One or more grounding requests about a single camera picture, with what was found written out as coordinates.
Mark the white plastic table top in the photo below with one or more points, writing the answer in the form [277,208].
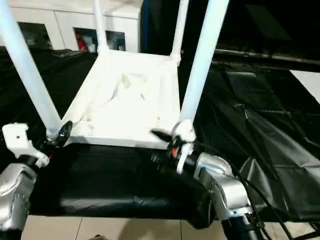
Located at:
[130,95]

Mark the white plastic table leg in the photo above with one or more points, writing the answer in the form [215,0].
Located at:
[205,62]
[100,27]
[178,27]
[25,62]

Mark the black plastic mat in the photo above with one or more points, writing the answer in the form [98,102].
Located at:
[125,175]

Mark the red bottle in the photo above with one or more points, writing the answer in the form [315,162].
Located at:
[80,42]

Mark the grey robot body part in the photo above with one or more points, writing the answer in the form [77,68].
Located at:
[98,237]

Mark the white cabinet with glass doors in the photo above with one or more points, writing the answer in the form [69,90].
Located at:
[62,17]

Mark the long dark metal rod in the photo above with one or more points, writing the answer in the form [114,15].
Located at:
[262,56]

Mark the black stand leg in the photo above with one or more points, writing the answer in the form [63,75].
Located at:
[300,232]

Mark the white flat board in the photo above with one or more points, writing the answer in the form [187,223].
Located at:
[308,82]

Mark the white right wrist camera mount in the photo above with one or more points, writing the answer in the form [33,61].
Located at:
[186,155]

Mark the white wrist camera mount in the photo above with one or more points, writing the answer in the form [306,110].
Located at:
[17,140]
[186,155]

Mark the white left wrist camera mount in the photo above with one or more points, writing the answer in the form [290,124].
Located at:
[17,140]

